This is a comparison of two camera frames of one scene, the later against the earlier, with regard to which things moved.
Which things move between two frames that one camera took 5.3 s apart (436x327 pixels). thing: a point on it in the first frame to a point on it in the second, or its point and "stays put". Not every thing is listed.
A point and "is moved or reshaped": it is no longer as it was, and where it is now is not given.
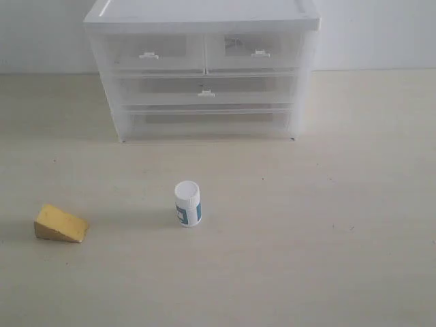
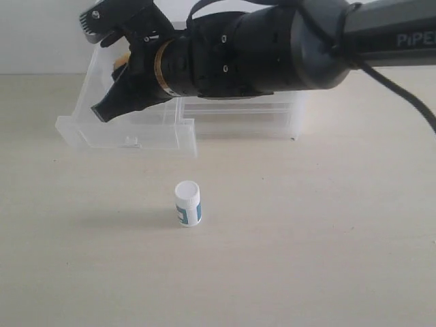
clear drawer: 157,54 is moved or reshaped
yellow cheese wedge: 52,223 to 122,60
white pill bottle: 188,203 stays put
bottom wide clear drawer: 207,124 stays put
